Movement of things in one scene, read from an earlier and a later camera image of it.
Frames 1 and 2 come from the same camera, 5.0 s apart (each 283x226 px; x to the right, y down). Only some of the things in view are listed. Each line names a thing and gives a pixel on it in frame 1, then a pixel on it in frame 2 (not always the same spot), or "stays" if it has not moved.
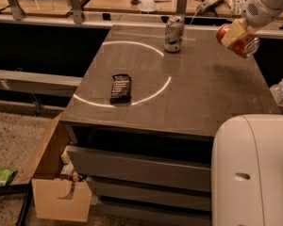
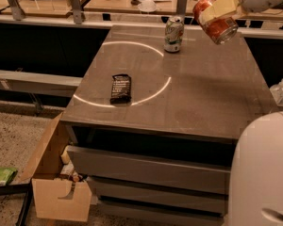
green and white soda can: [174, 34] stays
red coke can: [246, 45] → [221, 29]
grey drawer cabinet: [140, 128] stays
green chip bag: [1, 176] stays
